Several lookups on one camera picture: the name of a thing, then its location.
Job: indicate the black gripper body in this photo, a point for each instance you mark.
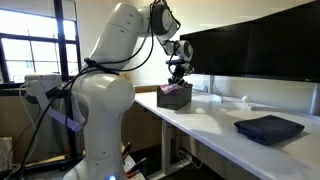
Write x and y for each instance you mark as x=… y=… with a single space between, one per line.
x=179 y=71

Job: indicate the pink blue floral cloth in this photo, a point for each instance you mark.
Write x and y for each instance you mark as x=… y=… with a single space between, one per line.
x=170 y=88

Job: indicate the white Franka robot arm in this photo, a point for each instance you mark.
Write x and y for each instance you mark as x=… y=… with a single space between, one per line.
x=103 y=96

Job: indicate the grey rectangular box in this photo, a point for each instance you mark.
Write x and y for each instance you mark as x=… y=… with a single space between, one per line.
x=175 y=100

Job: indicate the brown cardboard box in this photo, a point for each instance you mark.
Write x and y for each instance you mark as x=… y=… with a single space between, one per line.
x=143 y=130

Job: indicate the black flat monitor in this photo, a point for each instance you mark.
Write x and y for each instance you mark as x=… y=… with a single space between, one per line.
x=286 y=43
x=230 y=53

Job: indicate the small white ball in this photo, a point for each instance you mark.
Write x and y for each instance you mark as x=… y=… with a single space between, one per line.
x=245 y=98

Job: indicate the white desk leg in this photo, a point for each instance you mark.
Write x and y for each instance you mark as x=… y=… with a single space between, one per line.
x=166 y=146

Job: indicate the dark navy folded cloth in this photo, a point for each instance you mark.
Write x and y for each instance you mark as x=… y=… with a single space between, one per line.
x=268 y=130

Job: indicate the black vertical pole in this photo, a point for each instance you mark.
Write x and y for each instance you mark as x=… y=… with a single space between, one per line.
x=68 y=126

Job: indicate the white bin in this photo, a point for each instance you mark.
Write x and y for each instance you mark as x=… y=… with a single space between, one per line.
x=5 y=153

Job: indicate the white device on bracket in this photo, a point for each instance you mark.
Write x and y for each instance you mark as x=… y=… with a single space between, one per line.
x=41 y=83

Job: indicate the dark window frame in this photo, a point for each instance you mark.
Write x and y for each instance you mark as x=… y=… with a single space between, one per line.
x=33 y=36

